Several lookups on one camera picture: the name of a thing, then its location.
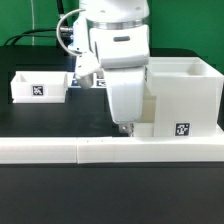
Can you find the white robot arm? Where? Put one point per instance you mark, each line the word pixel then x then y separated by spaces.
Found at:
pixel 111 40

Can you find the white drawer cabinet box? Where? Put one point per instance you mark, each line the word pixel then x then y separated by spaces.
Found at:
pixel 186 94

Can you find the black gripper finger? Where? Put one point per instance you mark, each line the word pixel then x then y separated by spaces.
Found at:
pixel 123 128

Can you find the white marker tag sheet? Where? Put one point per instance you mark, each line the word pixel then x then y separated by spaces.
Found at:
pixel 94 80

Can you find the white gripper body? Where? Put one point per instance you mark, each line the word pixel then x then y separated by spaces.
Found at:
pixel 125 90

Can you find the white drawer with marker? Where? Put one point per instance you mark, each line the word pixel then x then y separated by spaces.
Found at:
pixel 39 87

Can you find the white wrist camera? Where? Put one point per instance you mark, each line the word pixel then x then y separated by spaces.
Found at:
pixel 86 64

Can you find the white L-shaped fence wall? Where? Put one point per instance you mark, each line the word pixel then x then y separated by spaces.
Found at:
pixel 95 150

